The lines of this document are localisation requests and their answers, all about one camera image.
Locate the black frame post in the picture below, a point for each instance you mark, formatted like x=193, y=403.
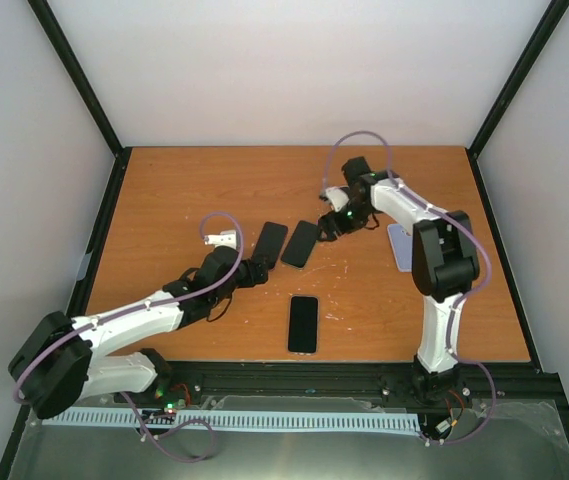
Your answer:
x=58, y=40
x=549, y=21

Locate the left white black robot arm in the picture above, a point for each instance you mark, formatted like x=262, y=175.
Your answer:
x=67, y=359

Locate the left black frame post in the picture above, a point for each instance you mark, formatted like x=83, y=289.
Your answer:
x=58, y=40

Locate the right black frame post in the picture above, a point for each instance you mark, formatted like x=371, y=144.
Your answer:
x=549, y=21

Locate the black phone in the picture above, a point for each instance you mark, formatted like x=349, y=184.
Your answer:
x=270, y=240
x=303, y=325

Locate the light blue slotted cable duct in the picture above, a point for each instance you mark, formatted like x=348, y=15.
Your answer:
x=243, y=421

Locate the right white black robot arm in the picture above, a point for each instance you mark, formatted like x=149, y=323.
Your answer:
x=444, y=261

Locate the phone in pink case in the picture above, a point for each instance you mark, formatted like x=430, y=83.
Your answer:
x=301, y=244

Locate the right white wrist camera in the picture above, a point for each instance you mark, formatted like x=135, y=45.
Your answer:
x=336, y=197

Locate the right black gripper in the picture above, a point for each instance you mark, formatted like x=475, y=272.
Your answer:
x=339, y=229

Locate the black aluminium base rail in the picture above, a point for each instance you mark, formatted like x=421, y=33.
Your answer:
x=389, y=385

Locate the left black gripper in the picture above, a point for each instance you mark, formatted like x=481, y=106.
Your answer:
x=250, y=279

